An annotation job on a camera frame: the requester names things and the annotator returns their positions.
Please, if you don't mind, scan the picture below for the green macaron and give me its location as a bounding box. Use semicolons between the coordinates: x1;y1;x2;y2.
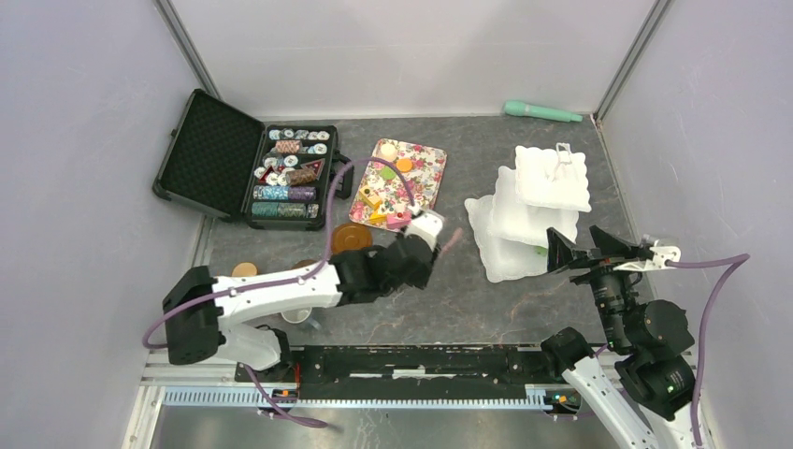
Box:
380;167;397;181

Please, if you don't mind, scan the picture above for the white cup grey handle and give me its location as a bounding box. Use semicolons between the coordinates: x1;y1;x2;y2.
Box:
281;308;322;330

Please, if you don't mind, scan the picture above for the black poker chip case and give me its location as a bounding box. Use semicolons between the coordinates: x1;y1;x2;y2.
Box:
152;89;354;231

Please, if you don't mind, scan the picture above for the yellow wedge cake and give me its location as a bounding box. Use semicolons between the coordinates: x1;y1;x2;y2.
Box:
367;209;388;226

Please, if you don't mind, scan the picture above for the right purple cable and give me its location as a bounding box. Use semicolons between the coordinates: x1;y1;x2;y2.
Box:
666;253;751;449

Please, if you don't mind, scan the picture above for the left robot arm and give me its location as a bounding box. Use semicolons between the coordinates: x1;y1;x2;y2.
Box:
163;228;440;382

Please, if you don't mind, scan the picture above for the cream dome cake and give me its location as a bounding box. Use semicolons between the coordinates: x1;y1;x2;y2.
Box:
379;142;398;162

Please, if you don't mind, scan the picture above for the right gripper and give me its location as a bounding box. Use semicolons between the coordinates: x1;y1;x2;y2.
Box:
545;224;643;347

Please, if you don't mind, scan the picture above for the large brown saucer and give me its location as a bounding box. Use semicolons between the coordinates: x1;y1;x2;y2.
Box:
331;223;373;254

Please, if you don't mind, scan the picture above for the orange macaron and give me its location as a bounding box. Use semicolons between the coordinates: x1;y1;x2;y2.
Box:
395;158;413;173

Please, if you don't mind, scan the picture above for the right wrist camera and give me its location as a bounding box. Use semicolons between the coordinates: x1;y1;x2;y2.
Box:
642;235;682;272

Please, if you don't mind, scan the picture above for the pink cake with cherry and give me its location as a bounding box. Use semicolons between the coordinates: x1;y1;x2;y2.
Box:
386;210;412;231

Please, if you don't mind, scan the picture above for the yellow cube cake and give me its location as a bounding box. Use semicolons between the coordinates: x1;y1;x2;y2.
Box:
358;186;382;210

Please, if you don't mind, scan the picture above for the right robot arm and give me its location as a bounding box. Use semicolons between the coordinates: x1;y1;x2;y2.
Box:
540;225;701;448

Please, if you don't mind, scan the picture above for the mint green rolling pin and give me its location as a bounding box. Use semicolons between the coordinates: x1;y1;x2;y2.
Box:
503;100;584;123

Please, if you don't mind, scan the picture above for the dark brown saucer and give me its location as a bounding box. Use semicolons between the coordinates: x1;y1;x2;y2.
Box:
292;259;317;269

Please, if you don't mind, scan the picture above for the orange cup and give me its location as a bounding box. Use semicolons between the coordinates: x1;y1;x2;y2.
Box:
231;262;258;278

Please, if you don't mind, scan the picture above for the black mounting rail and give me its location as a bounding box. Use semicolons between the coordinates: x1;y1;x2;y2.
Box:
235;344;564;404

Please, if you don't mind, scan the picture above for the floral serving tray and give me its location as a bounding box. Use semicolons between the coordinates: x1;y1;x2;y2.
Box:
349;138;448;231

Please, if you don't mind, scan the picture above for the white three-tier cake stand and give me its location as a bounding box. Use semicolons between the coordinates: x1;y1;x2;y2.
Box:
464;142;592;283

